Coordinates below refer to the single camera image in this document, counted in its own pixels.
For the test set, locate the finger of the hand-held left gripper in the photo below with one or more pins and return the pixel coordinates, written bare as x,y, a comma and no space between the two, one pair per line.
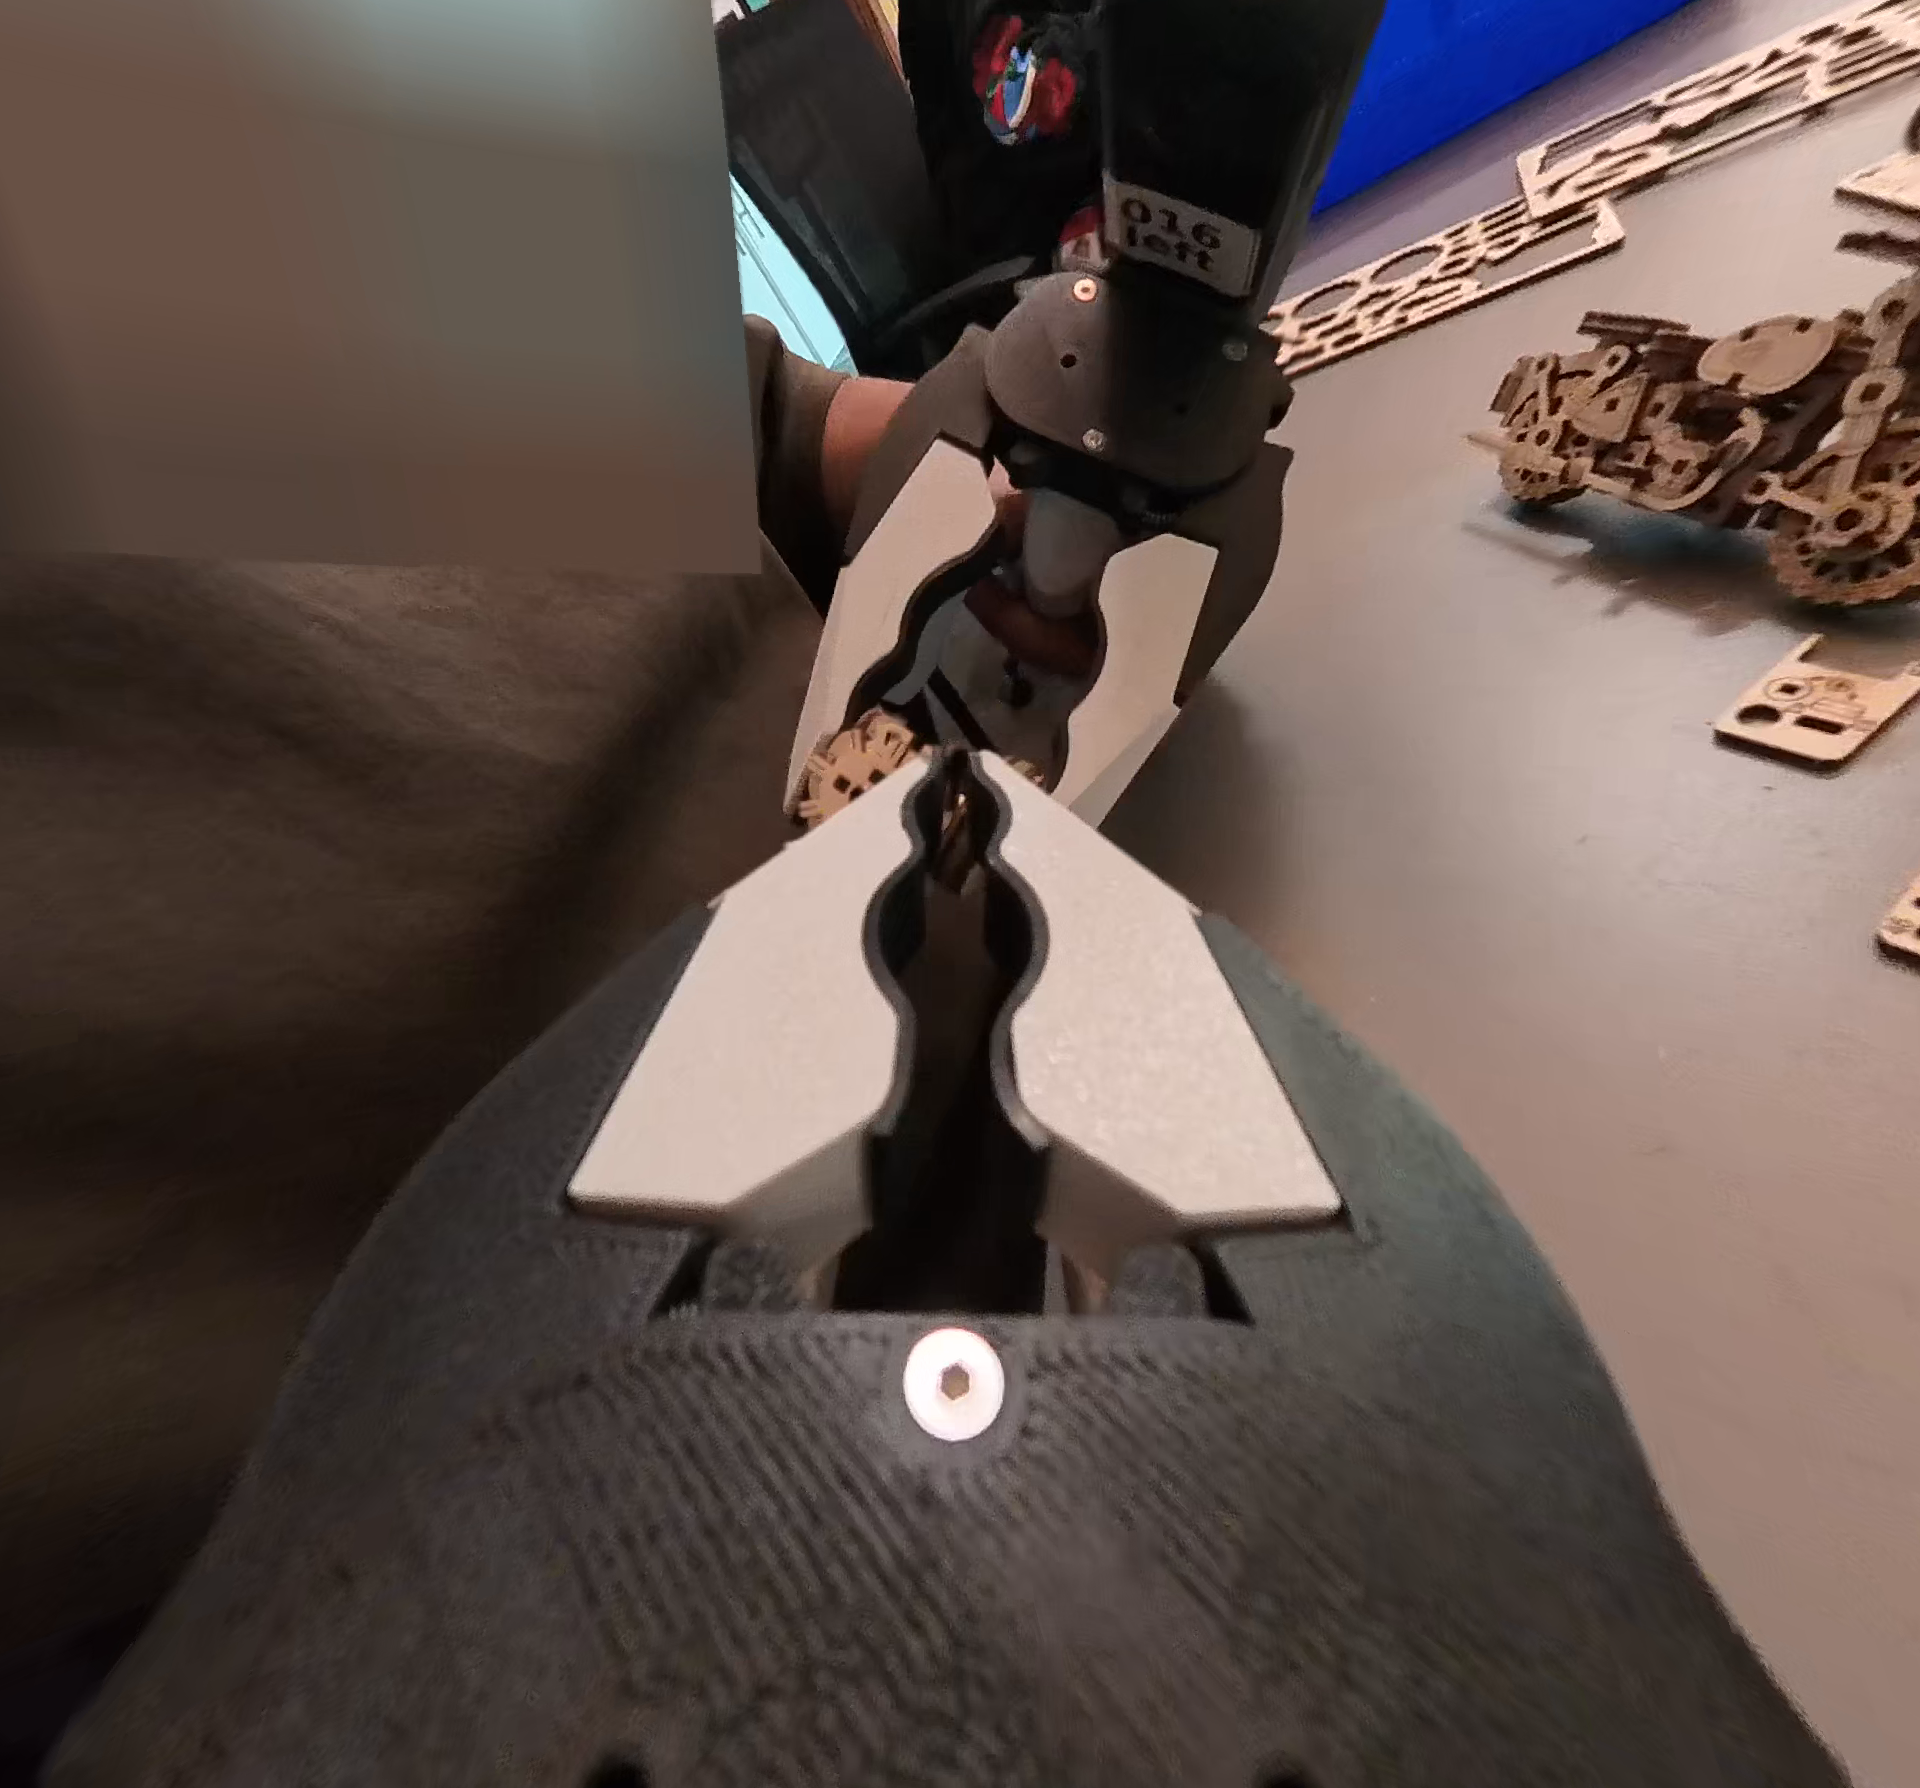
1148,647
894,574

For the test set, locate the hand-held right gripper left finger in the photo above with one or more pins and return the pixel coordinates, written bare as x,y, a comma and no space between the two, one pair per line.
751,1054

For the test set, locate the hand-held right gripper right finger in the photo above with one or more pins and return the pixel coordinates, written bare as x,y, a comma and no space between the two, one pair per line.
1172,1068

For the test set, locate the wooden wheel and seat assembly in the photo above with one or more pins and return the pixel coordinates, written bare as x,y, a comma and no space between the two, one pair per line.
848,769

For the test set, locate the person's left forearm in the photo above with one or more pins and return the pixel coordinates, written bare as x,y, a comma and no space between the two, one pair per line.
864,438

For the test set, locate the grey desk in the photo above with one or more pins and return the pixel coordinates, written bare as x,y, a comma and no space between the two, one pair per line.
1501,948

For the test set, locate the person's left hand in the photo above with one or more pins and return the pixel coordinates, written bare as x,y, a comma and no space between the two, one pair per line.
1036,642

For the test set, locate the wooden puzzle sheet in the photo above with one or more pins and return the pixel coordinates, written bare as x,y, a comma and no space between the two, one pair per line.
1561,175
1441,280

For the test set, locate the black office chair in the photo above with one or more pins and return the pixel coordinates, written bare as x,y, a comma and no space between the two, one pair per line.
826,153

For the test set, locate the olive brown shirt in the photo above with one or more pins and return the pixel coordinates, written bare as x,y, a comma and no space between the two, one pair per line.
300,918

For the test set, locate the blue plastic bin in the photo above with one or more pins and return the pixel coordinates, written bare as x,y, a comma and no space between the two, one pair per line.
1501,3

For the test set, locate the wooden motorcycle model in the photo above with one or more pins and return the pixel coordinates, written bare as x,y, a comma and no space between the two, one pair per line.
1725,468

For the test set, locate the wooden piece with round hole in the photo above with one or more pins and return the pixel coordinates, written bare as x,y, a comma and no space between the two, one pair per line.
1747,715

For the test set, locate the wooden piece with grid cutouts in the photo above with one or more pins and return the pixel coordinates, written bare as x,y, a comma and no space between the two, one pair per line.
1902,922

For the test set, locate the small wooden puzzle piece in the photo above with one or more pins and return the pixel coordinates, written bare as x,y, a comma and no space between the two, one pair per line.
1888,245
1888,185

